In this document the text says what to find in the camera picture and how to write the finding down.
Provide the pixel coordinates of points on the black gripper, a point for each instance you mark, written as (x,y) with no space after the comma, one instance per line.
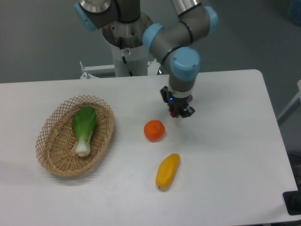
(167,98)

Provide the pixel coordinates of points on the purple sweet potato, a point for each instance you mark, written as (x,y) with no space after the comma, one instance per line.
(178,103)

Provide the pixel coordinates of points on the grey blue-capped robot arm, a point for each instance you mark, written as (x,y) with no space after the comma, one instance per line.
(170,46)

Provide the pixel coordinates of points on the orange tangerine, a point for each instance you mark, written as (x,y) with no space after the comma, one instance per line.
(154,130)

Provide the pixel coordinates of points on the yellow mango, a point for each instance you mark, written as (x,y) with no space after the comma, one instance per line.
(167,171)

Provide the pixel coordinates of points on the green bok choy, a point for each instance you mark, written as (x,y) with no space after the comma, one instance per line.
(83,125)

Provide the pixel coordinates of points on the woven wicker basket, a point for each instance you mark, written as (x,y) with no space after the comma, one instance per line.
(55,146)

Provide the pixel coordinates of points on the white furniture leg right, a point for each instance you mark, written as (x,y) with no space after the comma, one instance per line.
(292,105)

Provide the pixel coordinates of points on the black device at table edge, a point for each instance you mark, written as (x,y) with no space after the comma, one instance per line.
(293,202)

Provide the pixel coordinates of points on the blue object top right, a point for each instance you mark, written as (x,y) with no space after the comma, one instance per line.
(295,11)

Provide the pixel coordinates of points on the white metal mounting frame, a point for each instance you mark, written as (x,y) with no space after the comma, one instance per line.
(108,71)

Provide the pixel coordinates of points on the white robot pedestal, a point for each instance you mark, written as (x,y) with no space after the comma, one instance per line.
(129,55)

